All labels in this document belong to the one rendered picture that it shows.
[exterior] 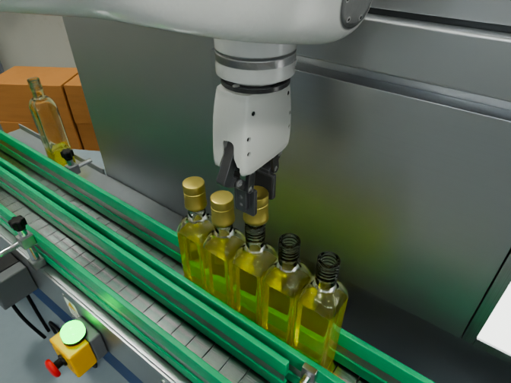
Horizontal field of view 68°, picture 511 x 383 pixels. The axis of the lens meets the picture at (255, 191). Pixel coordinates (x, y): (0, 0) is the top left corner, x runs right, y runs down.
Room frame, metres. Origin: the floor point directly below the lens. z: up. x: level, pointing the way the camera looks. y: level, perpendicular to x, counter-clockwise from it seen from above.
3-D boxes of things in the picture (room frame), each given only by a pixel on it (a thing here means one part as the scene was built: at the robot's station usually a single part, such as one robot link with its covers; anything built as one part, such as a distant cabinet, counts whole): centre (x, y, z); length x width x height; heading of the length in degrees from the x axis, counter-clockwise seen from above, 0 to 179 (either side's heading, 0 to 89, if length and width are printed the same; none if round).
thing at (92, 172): (0.87, 0.46, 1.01); 0.95 x 0.09 x 0.11; 53
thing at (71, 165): (0.84, 0.46, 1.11); 0.07 x 0.04 x 0.13; 143
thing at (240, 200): (0.37, 0.02, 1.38); 0.03 x 0.03 x 0.07; 54
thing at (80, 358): (0.42, 0.35, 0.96); 0.07 x 0.07 x 0.07; 53
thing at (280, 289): (0.37, -0.05, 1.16); 0.06 x 0.06 x 0.21; 53
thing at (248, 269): (0.40, 0.00, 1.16); 0.06 x 0.06 x 0.21; 54
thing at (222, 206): (0.43, 0.05, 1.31); 0.04 x 0.04 x 0.04
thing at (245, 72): (0.40, 0.00, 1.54); 0.09 x 0.08 x 0.03; 144
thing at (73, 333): (0.43, 0.35, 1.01); 0.04 x 0.04 x 0.03
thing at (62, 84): (2.85, 1.28, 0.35); 1.22 x 0.85 x 0.71; 82
